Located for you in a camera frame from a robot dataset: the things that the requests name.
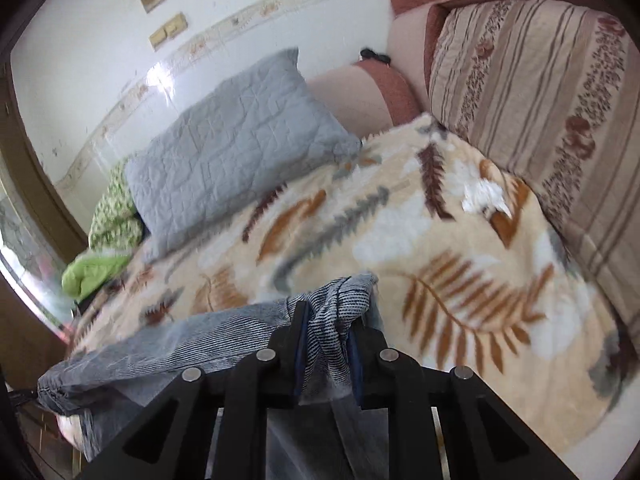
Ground grey denim pants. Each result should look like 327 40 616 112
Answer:
37 273 388 479

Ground brown wooden door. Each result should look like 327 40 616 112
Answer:
1 61 86 389

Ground beige leaf pattern blanket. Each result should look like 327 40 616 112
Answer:
72 115 620 452

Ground small black object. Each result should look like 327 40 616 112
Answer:
359 48 390 65

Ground green patterned folded blanket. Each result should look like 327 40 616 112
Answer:
61 157 143 302

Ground grey quilted pillow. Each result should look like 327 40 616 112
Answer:
125 48 361 263

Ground striped floral cushion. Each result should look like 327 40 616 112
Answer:
427 0 639 339

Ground pink red sofa headboard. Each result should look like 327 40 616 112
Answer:
307 0 608 138

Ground beige wall switch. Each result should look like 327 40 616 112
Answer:
149 12 188 51

